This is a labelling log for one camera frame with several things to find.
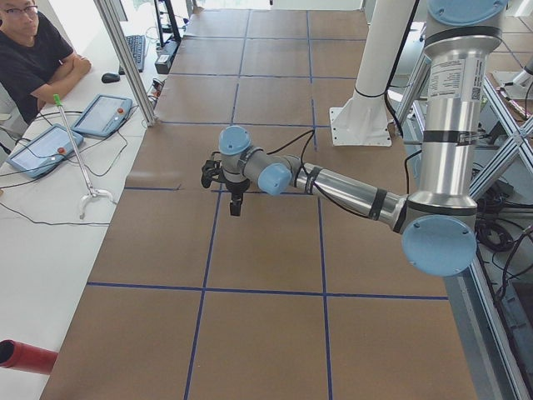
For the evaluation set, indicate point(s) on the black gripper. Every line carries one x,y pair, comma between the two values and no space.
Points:
236,189

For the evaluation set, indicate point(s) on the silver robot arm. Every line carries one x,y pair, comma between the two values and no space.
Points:
437,221

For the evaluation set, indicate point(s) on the brown paper table cover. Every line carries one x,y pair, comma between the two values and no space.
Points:
294,299

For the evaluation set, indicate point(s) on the metal reacher grabber stick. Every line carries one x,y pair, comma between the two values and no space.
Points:
93,193

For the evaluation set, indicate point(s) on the black computer box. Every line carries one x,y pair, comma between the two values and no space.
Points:
165,56

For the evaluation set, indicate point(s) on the far blue teach pendant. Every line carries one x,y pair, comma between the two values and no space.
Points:
103,116

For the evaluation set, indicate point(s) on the blue teach pendant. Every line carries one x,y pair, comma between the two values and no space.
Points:
44,153
103,116

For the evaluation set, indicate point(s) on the black computer mouse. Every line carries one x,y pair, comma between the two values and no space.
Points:
110,77

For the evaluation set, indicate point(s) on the black keyboard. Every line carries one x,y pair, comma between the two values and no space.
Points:
137,46

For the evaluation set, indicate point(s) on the near blue teach pendant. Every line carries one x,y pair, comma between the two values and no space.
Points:
44,153

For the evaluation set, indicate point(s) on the person in black shirt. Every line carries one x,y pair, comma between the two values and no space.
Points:
37,63

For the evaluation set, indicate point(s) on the red cylinder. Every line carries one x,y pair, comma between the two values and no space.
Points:
27,358

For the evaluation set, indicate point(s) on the white mount base plate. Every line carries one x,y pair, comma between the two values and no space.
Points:
362,121

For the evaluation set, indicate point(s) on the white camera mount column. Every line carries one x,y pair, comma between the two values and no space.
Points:
390,22

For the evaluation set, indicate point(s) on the aluminium frame post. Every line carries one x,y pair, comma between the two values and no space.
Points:
111,23

